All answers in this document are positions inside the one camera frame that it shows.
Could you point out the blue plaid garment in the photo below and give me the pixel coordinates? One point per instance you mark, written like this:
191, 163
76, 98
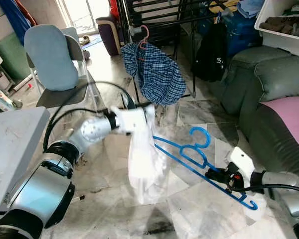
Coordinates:
157, 74

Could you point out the blue plastic hanger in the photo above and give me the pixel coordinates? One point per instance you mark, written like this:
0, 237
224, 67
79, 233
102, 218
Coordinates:
200, 129

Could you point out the white garment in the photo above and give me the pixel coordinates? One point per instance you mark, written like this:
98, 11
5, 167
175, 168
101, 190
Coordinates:
147, 169

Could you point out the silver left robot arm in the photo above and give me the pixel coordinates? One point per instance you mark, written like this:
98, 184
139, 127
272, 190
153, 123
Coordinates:
35, 194

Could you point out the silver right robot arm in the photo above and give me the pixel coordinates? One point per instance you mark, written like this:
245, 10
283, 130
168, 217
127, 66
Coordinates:
281, 180

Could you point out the red plastic hanger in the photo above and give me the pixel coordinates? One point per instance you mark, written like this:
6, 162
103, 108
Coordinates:
147, 31

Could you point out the dark purple armchair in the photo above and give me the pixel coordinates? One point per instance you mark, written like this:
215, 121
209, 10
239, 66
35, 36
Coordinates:
109, 37

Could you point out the black hanging garment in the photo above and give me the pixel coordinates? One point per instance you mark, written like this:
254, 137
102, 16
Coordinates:
209, 55

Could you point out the pink blanket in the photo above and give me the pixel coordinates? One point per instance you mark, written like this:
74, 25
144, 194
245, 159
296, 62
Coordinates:
289, 119

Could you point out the white folding chair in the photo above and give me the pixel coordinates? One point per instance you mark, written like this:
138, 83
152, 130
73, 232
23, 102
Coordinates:
65, 98

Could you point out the blue door mat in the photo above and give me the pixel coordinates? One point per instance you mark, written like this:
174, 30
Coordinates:
92, 42

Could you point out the black drying rack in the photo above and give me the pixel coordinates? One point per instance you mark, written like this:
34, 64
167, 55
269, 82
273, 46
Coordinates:
164, 22

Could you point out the dark green leather sofa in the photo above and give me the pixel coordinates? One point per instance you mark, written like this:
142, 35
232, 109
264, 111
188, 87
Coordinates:
269, 74

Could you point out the blue grey seat cushion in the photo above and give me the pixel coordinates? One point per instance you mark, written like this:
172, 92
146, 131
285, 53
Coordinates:
50, 55

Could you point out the blue plastic container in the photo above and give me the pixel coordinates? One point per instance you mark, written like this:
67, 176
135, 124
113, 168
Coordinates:
241, 35

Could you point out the blue folded cloth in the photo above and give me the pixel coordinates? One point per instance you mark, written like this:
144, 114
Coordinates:
249, 7

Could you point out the large white storage bin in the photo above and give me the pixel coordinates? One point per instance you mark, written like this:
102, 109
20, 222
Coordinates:
284, 45

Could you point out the white plastic bag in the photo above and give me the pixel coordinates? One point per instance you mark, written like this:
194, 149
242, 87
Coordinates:
1, 102

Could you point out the brown folded clothes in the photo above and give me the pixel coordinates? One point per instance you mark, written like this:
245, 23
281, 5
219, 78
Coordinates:
279, 24

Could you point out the blue hanging cloth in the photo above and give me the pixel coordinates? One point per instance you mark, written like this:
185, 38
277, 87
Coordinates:
15, 20

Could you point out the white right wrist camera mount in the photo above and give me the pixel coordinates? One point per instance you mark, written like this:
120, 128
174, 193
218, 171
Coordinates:
239, 162

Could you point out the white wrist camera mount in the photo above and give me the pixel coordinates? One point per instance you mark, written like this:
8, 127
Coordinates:
239, 162
132, 119

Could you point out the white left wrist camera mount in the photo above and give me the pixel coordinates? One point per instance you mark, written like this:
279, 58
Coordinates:
132, 119

